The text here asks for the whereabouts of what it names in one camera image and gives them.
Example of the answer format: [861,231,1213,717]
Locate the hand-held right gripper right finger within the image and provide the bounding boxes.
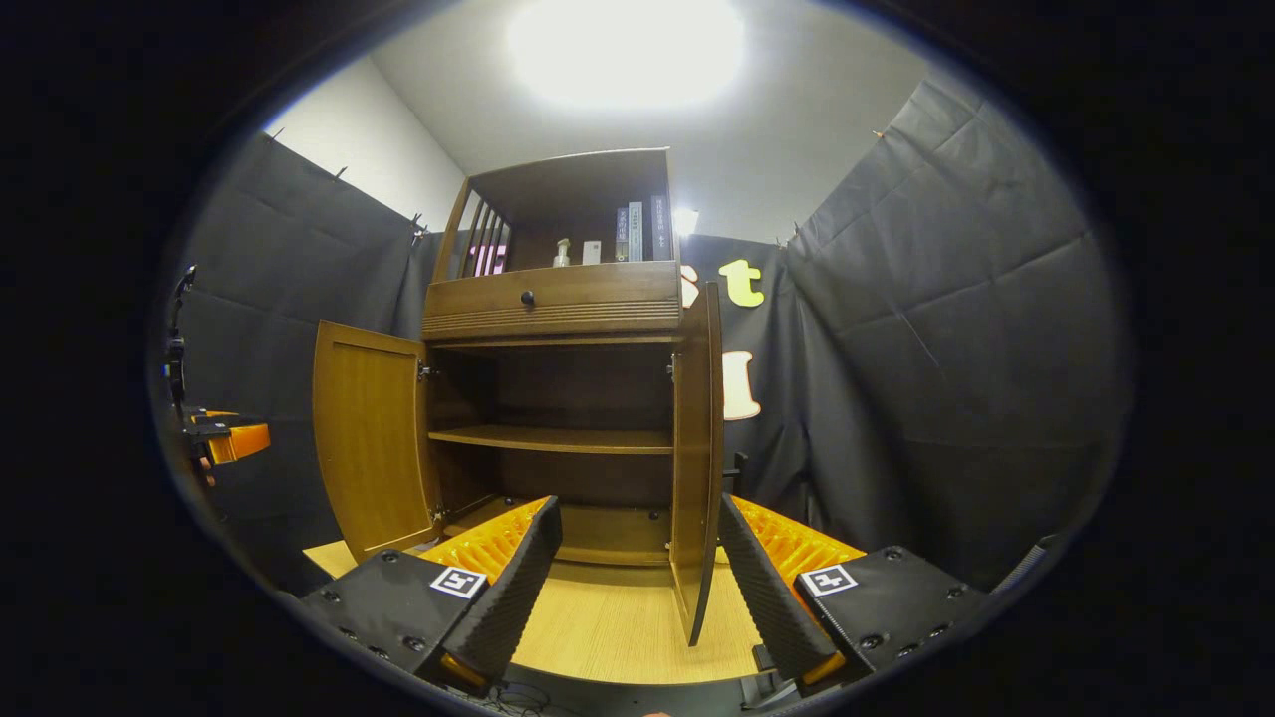
[717,493,989,688]

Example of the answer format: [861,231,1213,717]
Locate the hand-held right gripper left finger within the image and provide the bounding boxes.
[301,495,564,695]

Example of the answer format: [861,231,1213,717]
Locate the wooden shoe cabinet door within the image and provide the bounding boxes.
[669,282,748,648]
[312,320,444,565]

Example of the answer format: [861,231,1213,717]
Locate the wooden double-door shoe cabinet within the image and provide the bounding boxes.
[421,147,698,569]

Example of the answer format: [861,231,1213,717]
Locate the black backdrop cloth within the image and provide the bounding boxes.
[164,75,1132,594]

